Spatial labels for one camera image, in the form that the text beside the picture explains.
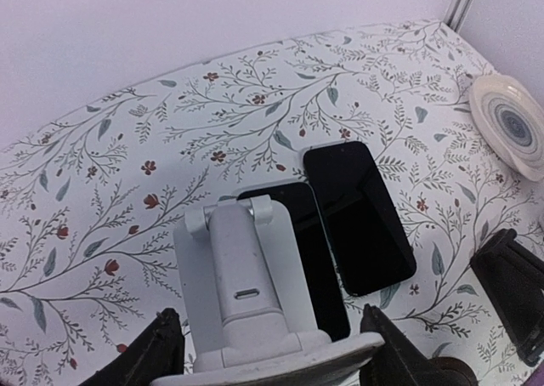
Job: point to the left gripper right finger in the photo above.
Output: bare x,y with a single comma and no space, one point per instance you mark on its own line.
398,361

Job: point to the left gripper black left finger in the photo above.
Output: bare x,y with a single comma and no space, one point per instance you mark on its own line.
158,351

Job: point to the white grey phone stand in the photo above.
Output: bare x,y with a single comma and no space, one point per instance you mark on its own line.
247,300

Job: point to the black phone teal edge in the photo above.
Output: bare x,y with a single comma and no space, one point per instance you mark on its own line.
321,277

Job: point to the black folding phone stand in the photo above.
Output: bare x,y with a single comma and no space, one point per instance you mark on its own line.
512,278

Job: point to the right aluminium frame post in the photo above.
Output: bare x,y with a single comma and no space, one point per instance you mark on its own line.
456,13

